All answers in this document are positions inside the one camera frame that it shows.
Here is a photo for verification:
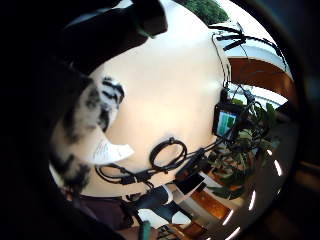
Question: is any black and white soft toy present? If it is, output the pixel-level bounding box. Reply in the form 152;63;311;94
49;76;136;195

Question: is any small black monitor screen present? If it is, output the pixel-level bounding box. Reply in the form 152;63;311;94
211;102;245;141

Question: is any black smartphone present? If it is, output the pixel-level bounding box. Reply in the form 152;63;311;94
173;173;207;197

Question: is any black cable with plug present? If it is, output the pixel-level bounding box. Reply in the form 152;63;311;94
94;162;156;188

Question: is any green tree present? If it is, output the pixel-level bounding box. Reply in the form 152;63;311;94
182;0;230;27

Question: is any black adapter box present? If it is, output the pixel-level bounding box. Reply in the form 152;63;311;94
175;148;209;179

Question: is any brown wooden ledge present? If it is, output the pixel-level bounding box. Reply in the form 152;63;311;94
229;57;297;103

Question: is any green leafy plant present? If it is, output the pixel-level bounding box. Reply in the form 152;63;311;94
206;98;282;201

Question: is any black tripod camera stand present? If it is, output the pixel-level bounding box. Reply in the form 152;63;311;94
209;22;288;73

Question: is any black coiled cable loop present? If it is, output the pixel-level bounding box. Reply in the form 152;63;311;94
148;136;189;173

